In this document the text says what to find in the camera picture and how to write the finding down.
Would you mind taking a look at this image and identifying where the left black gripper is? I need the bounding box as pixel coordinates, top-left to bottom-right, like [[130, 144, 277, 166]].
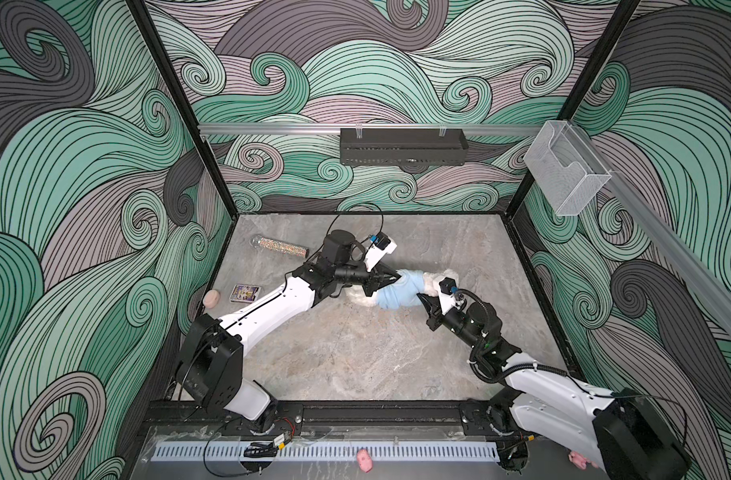
[[332, 262, 401, 298]]

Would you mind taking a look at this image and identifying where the white teddy bear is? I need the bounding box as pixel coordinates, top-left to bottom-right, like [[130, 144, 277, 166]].
[[345, 269, 459, 310]]

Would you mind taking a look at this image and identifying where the light blue fleece hoodie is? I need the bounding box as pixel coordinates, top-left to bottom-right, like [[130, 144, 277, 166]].
[[375, 269, 443, 310]]

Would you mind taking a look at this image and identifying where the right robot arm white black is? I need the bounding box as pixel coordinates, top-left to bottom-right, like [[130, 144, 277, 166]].
[[417, 290, 691, 479]]

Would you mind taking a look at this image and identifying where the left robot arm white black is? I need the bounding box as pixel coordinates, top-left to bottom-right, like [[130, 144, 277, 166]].
[[176, 230, 401, 421]]

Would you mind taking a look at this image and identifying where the glass tube with sprinkles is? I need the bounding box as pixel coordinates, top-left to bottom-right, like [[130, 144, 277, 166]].
[[251, 234, 309, 259]]

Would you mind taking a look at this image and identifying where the small colourful card pack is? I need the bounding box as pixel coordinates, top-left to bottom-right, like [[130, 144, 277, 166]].
[[230, 284, 262, 303]]

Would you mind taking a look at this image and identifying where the pink plush pig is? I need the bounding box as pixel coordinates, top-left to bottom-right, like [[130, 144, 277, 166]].
[[569, 451, 595, 470]]

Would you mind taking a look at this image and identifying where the pink round ball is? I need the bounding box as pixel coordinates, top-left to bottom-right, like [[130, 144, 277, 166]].
[[203, 289, 221, 309]]

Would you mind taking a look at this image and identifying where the small pink toy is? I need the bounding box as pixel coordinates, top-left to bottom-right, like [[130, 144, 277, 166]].
[[356, 449, 373, 473]]

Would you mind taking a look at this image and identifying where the right camera black cable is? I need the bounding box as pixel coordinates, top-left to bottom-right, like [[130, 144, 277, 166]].
[[454, 289, 493, 319]]

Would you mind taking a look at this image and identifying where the camera black cable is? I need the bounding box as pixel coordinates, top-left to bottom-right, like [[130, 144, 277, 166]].
[[322, 202, 385, 241], [454, 289, 493, 319]]

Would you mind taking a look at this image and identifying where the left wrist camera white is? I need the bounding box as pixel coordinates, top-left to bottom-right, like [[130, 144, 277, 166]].
[[364, 232, 397, 272]]

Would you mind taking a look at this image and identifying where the left camera black cable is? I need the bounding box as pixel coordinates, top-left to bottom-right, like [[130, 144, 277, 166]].
[[322, 202, 385, 241]]

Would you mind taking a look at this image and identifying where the black wall tray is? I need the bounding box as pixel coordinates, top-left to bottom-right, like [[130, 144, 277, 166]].
[[340, 129, 469, 167]]

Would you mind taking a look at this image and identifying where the aluminium rail back wall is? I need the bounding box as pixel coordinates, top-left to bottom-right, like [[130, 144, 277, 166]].
[[198, 122, 541, 137]]

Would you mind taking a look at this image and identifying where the aluminium rail wall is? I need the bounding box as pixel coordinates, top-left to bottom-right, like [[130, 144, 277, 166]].
[[577, 128, 731, 336], [198, 122, 541, 137]]

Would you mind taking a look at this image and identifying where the clear plastic wall bin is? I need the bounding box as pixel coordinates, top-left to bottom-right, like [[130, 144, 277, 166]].
[[523, 120, 611, 217]]

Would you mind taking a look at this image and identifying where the white slotted cable duct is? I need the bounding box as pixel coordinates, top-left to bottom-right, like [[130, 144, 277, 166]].
[[151, 441, 499, 463]]

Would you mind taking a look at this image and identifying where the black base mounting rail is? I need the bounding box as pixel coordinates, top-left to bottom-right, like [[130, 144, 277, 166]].
[[143, 399, 517, 436]]

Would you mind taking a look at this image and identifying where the aluminium rail right wall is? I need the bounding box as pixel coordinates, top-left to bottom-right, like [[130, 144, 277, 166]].
[[577, 128, 731, 336]]

